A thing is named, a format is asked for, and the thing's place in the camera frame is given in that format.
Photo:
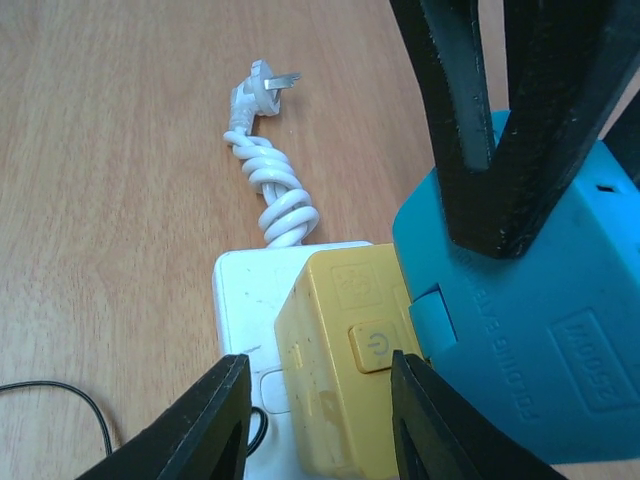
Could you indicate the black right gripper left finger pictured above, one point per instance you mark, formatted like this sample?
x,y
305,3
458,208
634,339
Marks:
x,y
203,435

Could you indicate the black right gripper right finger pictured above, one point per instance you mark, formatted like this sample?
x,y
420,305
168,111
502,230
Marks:
x,y
440,435

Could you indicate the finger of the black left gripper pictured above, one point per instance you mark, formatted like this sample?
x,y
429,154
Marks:
x,y
580,58
444,45

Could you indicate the light blue travel adapter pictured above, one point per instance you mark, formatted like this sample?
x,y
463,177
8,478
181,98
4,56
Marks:
x,y
546,346

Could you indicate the yellow cube adapter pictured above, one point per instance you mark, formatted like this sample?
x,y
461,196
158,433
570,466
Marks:
x,y
346,314

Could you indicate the white power strip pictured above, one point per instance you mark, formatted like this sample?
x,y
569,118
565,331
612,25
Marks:
x,y
249,290

